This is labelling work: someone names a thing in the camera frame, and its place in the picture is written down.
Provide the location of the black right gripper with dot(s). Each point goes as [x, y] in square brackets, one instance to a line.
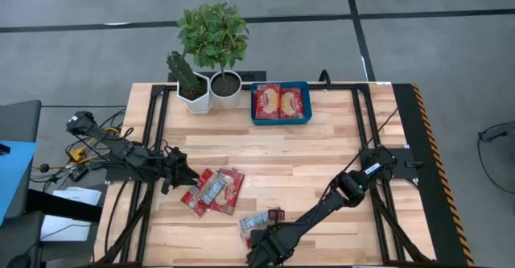
[269, 250]

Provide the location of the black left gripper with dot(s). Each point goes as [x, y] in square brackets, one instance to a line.
[175, 167]

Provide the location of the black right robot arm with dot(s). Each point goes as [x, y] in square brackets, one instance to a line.
[322, 207]

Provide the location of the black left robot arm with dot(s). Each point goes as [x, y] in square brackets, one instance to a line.
[120, 147]

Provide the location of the white hexagonal plant pot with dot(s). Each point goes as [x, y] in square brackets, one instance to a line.
[197, 105]

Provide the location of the white round plant pot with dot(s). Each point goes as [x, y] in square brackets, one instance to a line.
[229, 101]

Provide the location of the green cactus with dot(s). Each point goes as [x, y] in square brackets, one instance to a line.
[183, 72]

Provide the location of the blue plastic basket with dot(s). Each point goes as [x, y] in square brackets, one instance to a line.
[281, 122]

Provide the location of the small black device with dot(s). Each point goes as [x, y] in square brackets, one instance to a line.
[78, 173]

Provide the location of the black bar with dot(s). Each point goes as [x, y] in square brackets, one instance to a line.
[64, 205]

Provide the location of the white papers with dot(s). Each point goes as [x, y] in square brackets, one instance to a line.
[64, 228]

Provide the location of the green leafy plant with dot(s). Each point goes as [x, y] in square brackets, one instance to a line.
[213, 34]

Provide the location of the blue table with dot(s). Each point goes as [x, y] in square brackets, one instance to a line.
[14, 171]

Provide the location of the small black object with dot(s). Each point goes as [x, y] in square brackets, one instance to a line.
[4, 149]

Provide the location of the black panel with hazard stripes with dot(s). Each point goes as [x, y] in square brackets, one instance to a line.
[414, 119]

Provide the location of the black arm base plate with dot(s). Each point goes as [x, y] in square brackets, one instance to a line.
[402, 157]
[120, 174]

